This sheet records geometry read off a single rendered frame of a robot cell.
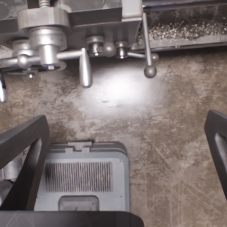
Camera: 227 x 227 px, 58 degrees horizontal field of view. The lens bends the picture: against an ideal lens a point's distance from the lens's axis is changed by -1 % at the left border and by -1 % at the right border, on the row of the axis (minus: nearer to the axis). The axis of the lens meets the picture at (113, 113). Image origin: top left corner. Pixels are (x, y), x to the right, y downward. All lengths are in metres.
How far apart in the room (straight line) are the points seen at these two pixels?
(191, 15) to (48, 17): 0.68
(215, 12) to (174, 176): 0.95
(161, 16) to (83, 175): 0.82
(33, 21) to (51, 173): 0.86
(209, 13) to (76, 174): 0.95
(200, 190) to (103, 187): 0.67
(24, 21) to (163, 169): 1.18
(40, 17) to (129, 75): 0.93
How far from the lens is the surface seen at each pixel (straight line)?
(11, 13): 0.48
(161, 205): 1.49
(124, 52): 0.69
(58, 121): 1.34
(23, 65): 0.45
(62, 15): 0.42
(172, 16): 0.95
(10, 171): 0.68
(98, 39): 0.61
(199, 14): 0.99
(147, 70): 0.61
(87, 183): 1.13
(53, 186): 1.17
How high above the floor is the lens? 1.28
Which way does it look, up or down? 84 degrees down
